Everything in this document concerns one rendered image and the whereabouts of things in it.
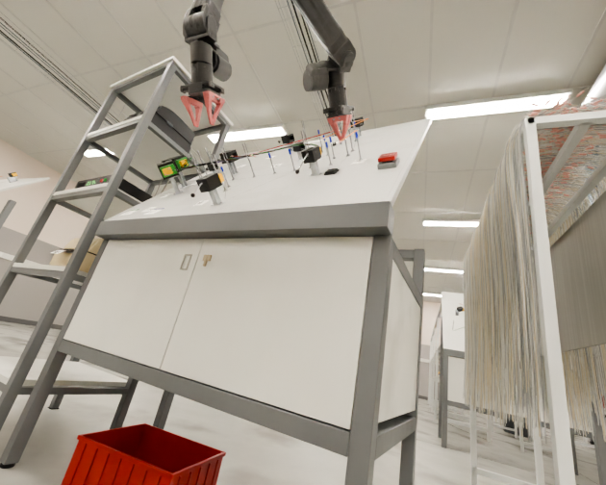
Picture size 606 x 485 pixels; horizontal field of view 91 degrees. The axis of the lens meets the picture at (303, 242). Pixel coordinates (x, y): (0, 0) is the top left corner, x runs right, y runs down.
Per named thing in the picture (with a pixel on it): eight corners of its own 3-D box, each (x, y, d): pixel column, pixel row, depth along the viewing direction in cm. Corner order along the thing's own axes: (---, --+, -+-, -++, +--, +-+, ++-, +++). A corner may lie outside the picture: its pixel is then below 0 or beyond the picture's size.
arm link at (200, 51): (185, 39, 78) (202, 35, 75) (203, 52, 84) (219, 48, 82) (186, 67, 78) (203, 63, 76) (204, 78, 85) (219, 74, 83)
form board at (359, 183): (106, 224, 125) (103, 220, 124) (243, 156, 202) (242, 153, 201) (391, 208, 67) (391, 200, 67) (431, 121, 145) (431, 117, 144)
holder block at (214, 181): (194, 216, 96) (181, 187, 92) (218, 200, 105) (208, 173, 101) (205, 215, 94) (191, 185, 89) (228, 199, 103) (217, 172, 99)
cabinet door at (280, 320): (348, 430, 54) (371, 234, 68) (157, 369, 81) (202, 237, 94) (352, 428, 56) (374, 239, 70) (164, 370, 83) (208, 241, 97)
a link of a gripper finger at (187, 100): (198, 130, 87) (197, 96, 86) (217, 128, 84) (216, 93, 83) (180, 124, 80) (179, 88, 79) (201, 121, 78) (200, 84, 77)
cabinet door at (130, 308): (158, 369, 81) (203, 238, 95) (62, 338, 108) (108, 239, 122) (164, 370, 83) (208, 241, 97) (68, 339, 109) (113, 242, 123)
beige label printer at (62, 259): (72, 268, 124) (93, 227, 131) (46, 266, 133) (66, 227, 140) (135, 289, 149) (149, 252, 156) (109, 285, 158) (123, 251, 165)
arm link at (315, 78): (356, 51, 81) (340, 38, 85) (318, 53, 77) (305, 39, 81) (345, 95, 90) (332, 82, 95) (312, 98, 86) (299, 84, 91)
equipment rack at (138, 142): (-32, 464, 93) (173, 55, 158) (-80, 411, 122) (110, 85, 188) (119, 442, 133) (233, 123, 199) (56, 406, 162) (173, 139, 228)
